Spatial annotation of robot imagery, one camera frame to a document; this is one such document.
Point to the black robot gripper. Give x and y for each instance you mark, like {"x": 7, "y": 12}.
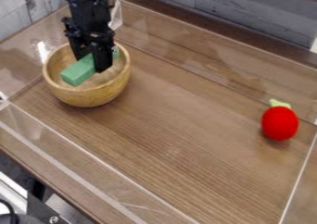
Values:
{"x": 87, "y": 29}

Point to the green rectangular block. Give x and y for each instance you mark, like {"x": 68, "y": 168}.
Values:
{"x": 82, "y": 70}

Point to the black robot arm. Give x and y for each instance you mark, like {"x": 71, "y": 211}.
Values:
{"x": 88, "y": 33}

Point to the wooden bowl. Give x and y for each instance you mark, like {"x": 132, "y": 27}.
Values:
{"x": 98, "y": 89}

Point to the clear acrylic corner bracket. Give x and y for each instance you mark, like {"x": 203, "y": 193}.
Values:
{"x": 116, "y": 16}

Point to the clear acrylic tray wall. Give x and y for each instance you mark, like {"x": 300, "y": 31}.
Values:
{"x": 174, "y": 153}

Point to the black metal bracket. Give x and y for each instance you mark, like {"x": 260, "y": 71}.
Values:
{"x": 42, "y": 212}

